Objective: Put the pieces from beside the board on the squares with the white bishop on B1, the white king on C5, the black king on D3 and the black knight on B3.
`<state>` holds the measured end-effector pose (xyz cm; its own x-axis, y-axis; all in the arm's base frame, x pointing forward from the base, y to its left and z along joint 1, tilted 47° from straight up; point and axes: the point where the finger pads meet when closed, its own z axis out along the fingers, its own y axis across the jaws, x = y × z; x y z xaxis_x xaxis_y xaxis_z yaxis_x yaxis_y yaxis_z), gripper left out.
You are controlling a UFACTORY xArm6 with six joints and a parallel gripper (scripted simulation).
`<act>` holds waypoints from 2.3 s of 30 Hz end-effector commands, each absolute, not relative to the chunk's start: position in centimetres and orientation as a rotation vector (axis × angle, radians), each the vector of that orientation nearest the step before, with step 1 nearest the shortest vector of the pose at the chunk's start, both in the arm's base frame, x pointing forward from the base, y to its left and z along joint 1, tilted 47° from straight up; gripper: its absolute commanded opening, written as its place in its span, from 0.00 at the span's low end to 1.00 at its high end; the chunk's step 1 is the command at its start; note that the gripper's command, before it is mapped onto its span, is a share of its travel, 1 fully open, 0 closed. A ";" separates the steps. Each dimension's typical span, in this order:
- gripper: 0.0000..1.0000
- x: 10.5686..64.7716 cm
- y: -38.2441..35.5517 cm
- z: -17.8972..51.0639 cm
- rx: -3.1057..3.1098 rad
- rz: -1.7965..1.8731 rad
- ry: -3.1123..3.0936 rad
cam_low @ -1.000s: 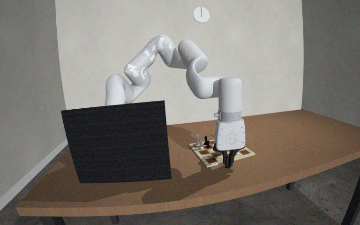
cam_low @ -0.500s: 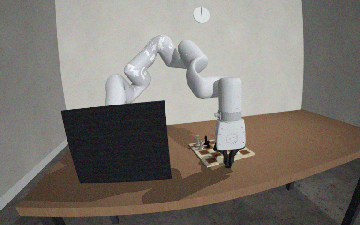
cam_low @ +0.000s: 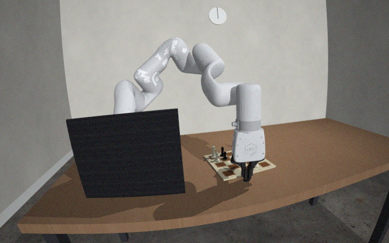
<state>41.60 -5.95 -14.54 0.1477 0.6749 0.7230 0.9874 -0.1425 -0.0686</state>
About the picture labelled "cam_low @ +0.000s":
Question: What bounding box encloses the brown and cream chessboard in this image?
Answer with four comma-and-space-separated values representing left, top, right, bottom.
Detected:
204, 151, 276, 181

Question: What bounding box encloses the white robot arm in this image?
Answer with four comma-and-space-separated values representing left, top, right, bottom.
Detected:
113, 37, 261, 131

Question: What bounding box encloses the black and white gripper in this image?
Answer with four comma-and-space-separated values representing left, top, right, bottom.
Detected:
230, 128, 265, 180

